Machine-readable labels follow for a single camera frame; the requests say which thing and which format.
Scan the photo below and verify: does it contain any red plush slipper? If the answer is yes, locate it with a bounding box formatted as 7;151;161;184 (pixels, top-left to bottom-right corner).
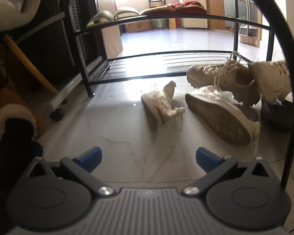
171;1;208;14
140;4;177;15

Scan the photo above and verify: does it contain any black rolling cabinet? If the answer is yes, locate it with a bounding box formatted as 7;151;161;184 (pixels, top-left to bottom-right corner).
13;0;90;122

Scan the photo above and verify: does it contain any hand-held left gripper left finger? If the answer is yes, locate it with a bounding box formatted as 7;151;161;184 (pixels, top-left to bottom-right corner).
27;146;115;197

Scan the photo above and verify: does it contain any dark shoe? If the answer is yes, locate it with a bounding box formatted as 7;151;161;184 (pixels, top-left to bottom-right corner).
260;97;294;133

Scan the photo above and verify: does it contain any cream slipper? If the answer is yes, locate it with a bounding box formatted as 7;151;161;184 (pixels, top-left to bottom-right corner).
86;10;114;28
113;6;141;20

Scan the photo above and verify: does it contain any large floral white sneaker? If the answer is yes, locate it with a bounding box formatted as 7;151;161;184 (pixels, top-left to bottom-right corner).
185;85;260;147

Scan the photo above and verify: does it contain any cardboard box with books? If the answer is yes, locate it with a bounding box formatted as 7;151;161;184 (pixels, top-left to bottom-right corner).
237;24;258;46

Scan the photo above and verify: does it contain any black curved tube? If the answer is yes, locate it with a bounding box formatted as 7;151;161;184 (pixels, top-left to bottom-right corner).
246;0;294;191

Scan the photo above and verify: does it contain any small floral white sneaker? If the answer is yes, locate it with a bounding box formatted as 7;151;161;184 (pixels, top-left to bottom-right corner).
140;80;186;131

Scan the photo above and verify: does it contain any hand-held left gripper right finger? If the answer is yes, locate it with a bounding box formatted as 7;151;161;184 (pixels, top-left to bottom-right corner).
182;147;271;197

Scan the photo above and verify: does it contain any background chair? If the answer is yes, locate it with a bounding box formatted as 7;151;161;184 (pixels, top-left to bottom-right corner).
148;0;166;9

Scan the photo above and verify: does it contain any black metal shoe rack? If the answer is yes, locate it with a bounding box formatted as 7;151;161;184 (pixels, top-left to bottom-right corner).
64;0;282;98

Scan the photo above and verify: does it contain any beige chunky sneaker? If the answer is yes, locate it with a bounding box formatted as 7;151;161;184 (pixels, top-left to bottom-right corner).
186;51;261;107
247;59;294;103

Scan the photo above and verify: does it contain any light wooden cabinet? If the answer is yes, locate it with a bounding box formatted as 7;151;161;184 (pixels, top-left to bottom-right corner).
96;0;123;60

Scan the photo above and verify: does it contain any wooden chair leg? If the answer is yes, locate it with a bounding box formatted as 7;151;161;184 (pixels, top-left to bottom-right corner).
4;34;60;96

